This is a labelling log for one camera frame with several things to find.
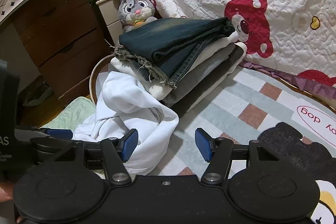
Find white bedside cabinet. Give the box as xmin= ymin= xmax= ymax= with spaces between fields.
xmin=96 ymin=0 xmax=125 ymax=48

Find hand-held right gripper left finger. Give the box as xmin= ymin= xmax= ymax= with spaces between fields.
xmin=54 ymin=129 xmax=139 ymax=186

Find folded blue jeans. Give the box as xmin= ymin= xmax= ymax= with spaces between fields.
xmin=114 ymin=17 xmax=235 ymax=89

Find white shirt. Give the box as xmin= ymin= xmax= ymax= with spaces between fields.
xmin=72 ymin=70 xmax=180 ymax=176

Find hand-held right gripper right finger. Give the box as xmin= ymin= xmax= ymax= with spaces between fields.
xmin=195 ymin=128 xmax=280 ymax=186

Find checked cartoon rug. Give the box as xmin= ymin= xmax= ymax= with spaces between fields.
xmin=126 ymin=66 xmax=336 ymax=224

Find bear print quilt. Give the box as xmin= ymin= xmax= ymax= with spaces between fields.
xmin=138 ymin=0 xmax=336 ymax=88

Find stack of folded clothes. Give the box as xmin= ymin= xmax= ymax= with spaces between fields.
xmin=110 ymin=31 xmax=248 ymax=101

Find brown wooden drawer cabinet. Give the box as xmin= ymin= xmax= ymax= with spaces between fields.
xmin=12 ymin=0 xmax=112 ymax=106

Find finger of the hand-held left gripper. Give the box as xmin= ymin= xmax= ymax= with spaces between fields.
xmin=16 ymin=128 xmax=74 ymax=139
xmin=30 ymin=138 xmax=74 ymax=161

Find folded dark garment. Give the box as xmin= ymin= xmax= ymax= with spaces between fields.
xmin=171 ymin=49 xmax=246 ymax=115

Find folded grey garment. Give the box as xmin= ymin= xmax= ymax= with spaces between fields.
xmin=163 ymin=43 xmax=237 ymax=107

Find light green cloth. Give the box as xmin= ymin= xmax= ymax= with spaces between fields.
xmin=39 ymin=96 xmax=96 ymax=132

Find grey plush bunny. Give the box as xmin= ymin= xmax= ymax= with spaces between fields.
xmin=109 ymin=0 xmax=158 ymax=33

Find grey plastic bag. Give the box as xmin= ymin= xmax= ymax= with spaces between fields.
xmin=22 ymin=79 xmax=53 ymax=109

